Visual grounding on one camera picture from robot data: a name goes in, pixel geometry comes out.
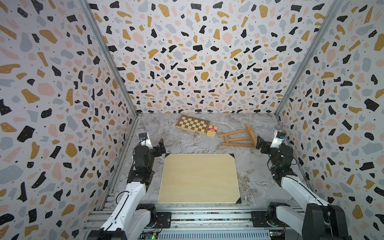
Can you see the light wooden drawing board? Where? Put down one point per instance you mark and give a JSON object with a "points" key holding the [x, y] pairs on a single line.
{"points": [[199, 179]]}

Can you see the right aluminium corner post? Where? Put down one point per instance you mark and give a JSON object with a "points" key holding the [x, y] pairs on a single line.
{"points": [[331, 14]]}

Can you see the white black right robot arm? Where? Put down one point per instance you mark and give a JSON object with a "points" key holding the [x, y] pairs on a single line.
{"points": [[319, 219]]}

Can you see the aluminium corner post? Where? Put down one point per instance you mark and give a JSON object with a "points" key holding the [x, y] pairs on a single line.
{"points": [[331, 14], [84, 6]]}

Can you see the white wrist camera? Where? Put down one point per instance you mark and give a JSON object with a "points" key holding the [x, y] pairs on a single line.
{"points": [[144, 140], [279, 138]]}

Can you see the small wooden easel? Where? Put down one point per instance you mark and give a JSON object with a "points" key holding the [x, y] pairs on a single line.
{"points": [[241, 138]]}

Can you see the red card box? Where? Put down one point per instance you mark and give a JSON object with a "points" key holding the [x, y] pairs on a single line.
{"points": [[212, 131]]}

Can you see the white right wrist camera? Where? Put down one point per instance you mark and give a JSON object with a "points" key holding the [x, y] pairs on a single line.
{"points": [[279, 138]]}

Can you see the left aluminium corner post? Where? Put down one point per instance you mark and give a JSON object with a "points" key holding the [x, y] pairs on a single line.
{"points": [[84, 6]]}

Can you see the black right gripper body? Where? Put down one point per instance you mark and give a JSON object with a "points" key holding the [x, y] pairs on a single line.
{"points": [[267, 148]]}

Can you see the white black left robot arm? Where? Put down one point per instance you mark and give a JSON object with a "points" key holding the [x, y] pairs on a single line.
{"points": [[130, 218]]}

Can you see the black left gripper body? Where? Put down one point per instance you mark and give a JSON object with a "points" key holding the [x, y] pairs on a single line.
{"points": [[157, 153]]}

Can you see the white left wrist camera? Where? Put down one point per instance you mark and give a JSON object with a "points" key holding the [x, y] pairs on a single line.
{"points": [[144, 140]]}

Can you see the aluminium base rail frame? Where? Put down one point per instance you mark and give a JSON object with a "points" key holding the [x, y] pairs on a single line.
{"points": [[210, 224]]}

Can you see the wooden chess board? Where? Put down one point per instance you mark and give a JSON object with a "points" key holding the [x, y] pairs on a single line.
{"points": [[192, 124]]}

